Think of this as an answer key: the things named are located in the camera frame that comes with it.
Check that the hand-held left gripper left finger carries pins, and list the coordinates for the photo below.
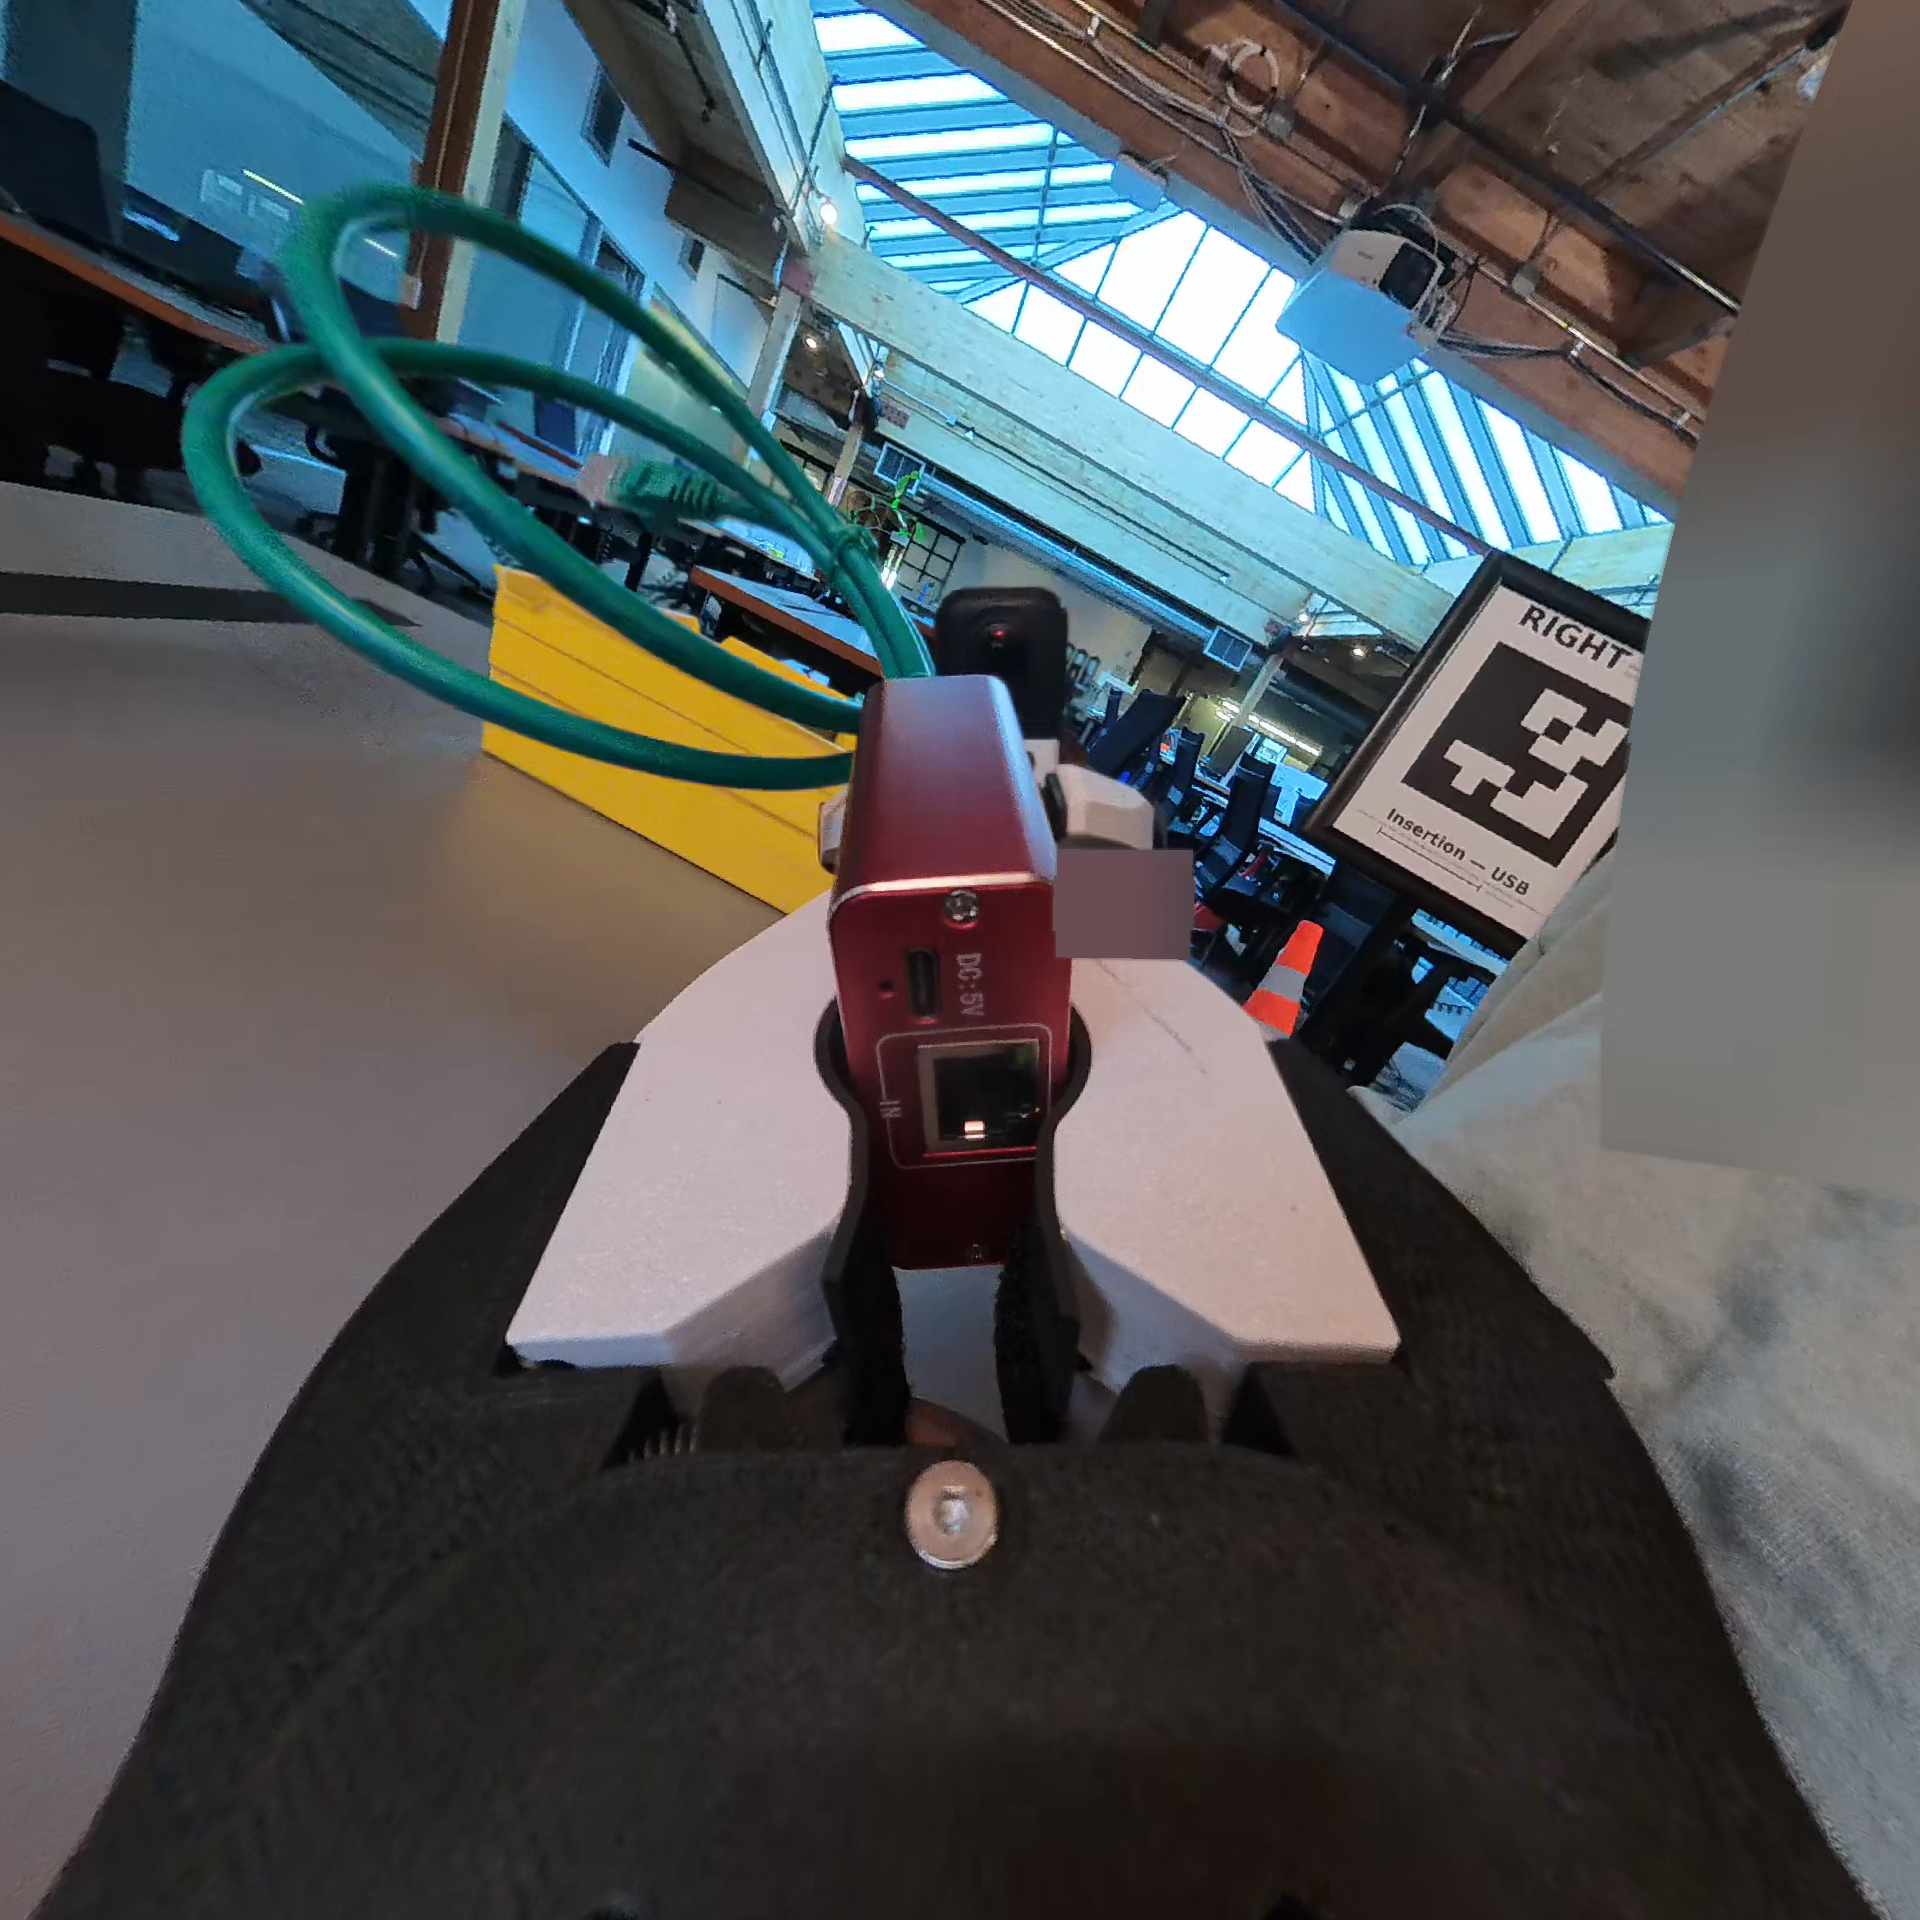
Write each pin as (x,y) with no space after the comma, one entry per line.
(674,1200)

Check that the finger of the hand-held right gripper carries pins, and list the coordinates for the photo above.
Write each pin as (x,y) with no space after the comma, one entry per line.
(837,832)
(1111,811)

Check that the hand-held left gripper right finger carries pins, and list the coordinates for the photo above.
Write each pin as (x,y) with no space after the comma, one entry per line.
(1231,1200)

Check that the red ethernet splitter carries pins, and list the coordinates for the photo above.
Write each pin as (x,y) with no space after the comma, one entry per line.
(939,795)

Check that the yellow plastic bin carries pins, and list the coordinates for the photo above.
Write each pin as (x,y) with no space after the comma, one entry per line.
(630,720)

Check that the grey desk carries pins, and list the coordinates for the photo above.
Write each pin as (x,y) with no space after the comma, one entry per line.
(301,975)

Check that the row of black office chairs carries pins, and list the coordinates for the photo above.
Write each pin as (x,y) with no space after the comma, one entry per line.
(1231,811)

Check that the orange traffic cone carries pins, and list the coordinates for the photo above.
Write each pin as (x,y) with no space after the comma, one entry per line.
(1291,991)

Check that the black framed marker sign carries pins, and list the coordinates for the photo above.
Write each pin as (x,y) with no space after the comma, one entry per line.
(1515,750)

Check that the white ceiling projector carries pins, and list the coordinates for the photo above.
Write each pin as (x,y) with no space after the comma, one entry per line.
(1351,301)

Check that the person's pale sweater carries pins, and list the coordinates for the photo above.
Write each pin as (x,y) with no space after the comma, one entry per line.
(1724,1424)

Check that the black tape strip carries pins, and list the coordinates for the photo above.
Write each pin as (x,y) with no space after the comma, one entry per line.
(181,601)

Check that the wooden post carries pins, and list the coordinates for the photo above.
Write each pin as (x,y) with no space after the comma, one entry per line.
(458,150)

